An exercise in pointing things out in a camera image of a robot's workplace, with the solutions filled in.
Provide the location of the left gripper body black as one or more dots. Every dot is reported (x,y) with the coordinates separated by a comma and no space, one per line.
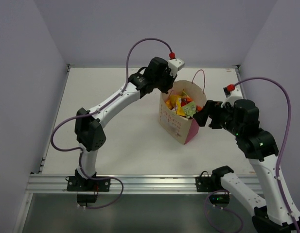
(167,82)

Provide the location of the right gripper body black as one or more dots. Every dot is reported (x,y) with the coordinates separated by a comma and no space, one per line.
(222,117)

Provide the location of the paper bag with pink handles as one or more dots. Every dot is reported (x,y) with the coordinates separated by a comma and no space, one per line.
(180,128)

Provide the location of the light green snack packet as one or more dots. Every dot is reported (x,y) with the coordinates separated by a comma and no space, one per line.
(189,109)

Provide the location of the yellow snack packet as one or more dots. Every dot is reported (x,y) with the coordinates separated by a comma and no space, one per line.
(177,102)

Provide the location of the orange snack bag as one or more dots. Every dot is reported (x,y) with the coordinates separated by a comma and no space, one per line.
(169,104)

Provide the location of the red snack bag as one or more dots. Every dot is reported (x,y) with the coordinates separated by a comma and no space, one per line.
(185,98)

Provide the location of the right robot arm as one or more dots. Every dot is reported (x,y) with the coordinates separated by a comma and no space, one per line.
(275,211)

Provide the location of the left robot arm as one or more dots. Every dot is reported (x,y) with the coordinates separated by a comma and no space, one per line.
(89,127)

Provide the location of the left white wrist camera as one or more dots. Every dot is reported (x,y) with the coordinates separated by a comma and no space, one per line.
(175,65)

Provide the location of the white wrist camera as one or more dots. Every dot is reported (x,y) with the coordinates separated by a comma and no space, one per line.
(175,65)
(232,95)

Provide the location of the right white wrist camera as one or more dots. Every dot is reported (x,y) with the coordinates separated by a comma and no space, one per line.
(232,95)

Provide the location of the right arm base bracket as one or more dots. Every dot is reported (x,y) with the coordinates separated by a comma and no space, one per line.
(210,183)

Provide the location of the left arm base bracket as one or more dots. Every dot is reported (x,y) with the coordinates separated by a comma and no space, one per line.
(87,189)

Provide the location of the aluminium mounting rail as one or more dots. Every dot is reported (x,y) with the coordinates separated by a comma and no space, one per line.
(138,184)

